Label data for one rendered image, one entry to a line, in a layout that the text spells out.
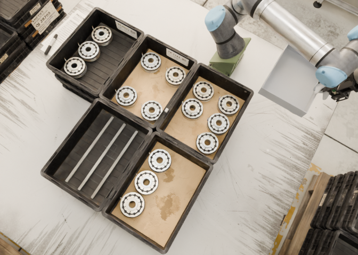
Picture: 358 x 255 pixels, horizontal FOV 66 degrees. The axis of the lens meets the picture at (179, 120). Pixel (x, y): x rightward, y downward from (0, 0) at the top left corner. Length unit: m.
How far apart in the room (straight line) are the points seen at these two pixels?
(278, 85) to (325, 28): 1.82
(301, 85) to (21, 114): 1.36
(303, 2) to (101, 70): 2.20
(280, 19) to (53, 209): 1.24
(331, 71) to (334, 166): 1.61
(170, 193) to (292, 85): 0.70
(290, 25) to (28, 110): 1.29
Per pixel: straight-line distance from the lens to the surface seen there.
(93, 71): 1.48
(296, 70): 1.32
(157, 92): 1.38
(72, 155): 1.35
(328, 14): 3.14
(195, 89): 1.36
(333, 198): 2.08
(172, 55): 1.41
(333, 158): 2.49
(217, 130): 1.30
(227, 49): 1.49
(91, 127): 1.36
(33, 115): 1.62
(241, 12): 1.44
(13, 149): 1.61
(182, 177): 1.27
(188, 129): 1.32
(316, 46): 0.96
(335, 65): 0.95
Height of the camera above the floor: 2.08
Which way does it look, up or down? 71 degrees down
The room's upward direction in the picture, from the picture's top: 8 degrees clockwise
